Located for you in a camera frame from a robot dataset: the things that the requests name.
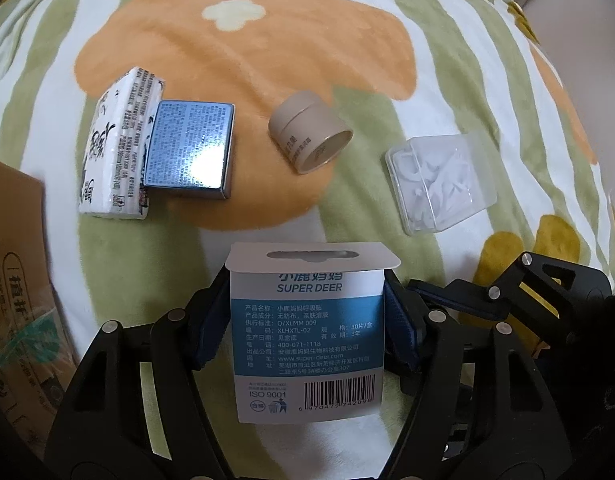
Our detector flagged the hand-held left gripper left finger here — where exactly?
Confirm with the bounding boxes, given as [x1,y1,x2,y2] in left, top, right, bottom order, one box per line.
[42,265,238,480]

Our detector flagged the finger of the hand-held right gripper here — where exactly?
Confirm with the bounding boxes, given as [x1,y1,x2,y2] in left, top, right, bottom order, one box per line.
[406,251,614,357]

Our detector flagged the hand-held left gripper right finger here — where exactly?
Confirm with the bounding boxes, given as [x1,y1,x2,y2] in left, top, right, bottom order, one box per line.
[383,271,574,480]

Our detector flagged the white and blue paper box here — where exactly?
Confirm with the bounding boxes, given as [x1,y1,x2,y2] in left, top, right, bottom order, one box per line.
[226,242,400,424]

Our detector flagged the clear floss pick box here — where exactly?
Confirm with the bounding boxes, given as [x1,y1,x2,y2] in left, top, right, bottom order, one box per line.
[386,130,497,237]

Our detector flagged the shiny blue box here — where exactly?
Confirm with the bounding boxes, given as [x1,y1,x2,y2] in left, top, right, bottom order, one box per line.
[144,100,237,200]

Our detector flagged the brown cardboard box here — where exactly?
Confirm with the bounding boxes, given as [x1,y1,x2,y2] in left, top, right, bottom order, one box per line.
[0,156,81,461]

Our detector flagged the white tissue pack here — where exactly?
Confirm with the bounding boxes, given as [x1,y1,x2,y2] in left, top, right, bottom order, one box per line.
[78,66,167,221]

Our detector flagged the beige cream jar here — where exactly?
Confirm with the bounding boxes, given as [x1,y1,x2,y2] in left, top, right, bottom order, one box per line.
[268,91,353,175]

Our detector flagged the green orange floral blanket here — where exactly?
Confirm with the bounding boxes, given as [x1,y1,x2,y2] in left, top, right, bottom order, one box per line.
[0,0,615,480]

